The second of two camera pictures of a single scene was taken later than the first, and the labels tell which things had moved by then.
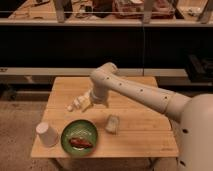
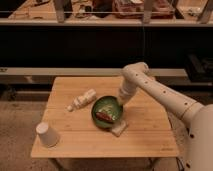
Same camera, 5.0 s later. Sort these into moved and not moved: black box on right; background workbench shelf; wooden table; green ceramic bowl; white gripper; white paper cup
Moved: white gripper; green ceramic bowl
Not moved: white paper cup; background workbench shelf; wooden table; black box on right
